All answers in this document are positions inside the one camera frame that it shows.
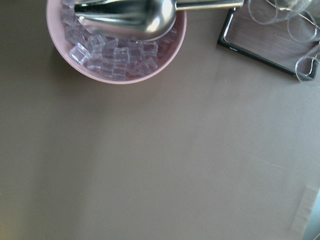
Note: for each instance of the black tray with glasses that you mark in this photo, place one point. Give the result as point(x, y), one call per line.
point(268, 44)

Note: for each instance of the pink bowl with ice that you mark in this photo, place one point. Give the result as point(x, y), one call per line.
point(108, 59)

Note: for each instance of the metal ice scoop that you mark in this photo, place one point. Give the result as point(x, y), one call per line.
point(142, 20)

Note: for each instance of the wine glass upper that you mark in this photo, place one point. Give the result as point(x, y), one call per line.
point(266, 12)

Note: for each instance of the wine glass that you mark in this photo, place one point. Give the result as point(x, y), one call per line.
point(266, 12)
point(304, 27)
point(307, 68)

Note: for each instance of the wine glass lower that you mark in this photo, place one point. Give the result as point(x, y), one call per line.
point(307, 68)

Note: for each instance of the wine glass middle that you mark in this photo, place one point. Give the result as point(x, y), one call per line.
point(304, 27)

